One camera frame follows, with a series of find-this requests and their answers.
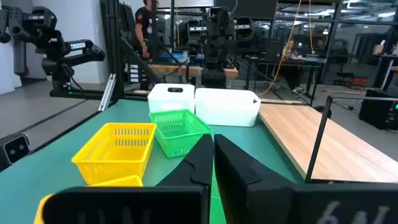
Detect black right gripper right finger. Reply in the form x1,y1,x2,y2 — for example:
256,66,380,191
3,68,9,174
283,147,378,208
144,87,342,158
213,133,295,224

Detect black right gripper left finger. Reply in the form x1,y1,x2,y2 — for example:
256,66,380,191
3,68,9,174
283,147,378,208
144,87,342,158
156,133,215,188

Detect green slotted plastic basket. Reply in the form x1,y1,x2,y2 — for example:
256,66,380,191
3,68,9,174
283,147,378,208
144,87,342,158
149,109,213,159

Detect white plastic storage bin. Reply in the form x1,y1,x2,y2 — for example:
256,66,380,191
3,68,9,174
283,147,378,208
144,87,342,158
147,83,196,114
194,87,262,128

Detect yellow slotted plastic basket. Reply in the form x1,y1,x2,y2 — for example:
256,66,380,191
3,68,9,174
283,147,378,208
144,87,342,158
71,122,157,186
33,175,144,224

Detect background wooden table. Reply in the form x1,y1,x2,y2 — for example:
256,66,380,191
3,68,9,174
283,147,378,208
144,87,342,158
148,63,239,79

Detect silver aluminium bar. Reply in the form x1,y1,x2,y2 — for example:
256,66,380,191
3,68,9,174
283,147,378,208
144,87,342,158
98,73,117,112

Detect black background robot arms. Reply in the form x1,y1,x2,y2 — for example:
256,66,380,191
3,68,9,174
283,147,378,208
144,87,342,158
185,6,254,90

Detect person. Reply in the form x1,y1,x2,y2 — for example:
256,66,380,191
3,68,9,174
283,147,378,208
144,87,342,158
133,0,160,60
280,39,305,91

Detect black computer box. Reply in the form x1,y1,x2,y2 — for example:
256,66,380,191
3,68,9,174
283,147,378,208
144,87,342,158
358,88,398,131

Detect green table mat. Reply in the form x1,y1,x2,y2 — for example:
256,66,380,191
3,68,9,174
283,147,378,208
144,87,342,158
0,98,307,224

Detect cardboard box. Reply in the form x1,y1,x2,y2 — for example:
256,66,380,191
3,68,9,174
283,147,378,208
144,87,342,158
372,39,386,56

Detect black aluminium rig frame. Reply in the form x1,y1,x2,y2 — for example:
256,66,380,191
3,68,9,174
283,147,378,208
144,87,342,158
49,0,162,102

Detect wooden shelf with black frame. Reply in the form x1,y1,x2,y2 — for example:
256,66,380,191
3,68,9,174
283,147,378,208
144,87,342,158
257,95,398,184

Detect table-level camera box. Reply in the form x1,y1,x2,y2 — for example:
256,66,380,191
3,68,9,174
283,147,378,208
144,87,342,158
0,133,32,172

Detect yellow hanging cable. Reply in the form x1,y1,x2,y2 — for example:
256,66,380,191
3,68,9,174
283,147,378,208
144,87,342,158
257,0,303,96

